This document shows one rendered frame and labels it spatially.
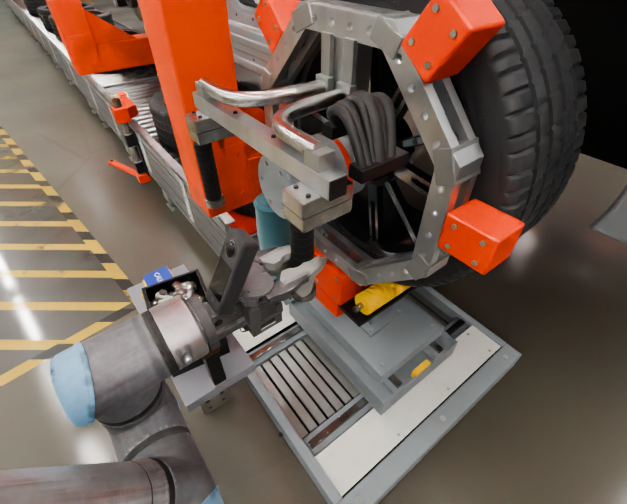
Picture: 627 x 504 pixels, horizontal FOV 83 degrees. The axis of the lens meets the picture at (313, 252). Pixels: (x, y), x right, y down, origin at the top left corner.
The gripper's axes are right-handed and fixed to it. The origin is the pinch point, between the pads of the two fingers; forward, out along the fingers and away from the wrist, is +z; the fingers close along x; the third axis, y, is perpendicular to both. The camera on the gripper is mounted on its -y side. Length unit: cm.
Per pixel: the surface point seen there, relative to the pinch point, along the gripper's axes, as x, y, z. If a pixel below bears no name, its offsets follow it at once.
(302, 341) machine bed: -32, 80, 19
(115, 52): -253, 21, 30
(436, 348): 5, 65, 47
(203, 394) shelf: -11.0, 38.1, -22.1
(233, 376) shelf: -10.8, 38.2, -14.8
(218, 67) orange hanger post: -60, -12, 15
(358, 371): -5, 69, 23
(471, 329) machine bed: 5, 75, 72
